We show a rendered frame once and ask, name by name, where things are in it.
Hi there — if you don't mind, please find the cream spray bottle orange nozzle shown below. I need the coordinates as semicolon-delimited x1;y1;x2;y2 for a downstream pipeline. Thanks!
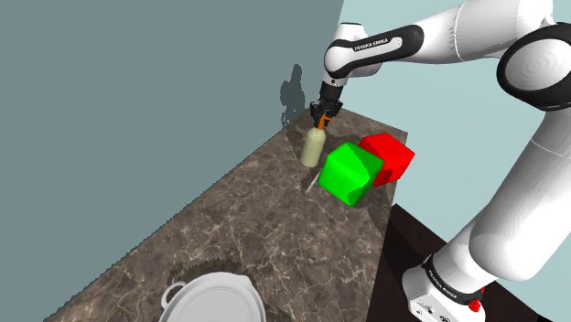
299;114;336;168

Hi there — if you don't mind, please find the green cube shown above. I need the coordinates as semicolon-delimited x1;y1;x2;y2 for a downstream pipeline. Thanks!
318;142;384;208

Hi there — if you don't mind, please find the thin white utensil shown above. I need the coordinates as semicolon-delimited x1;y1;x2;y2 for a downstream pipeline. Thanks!
305;168;324;194

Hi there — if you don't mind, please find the red cube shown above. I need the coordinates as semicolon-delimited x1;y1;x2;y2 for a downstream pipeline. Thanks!
358;133;416;188

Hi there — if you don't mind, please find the grey pot with handles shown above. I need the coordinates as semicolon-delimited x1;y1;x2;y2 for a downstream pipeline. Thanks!
158;271;268;322

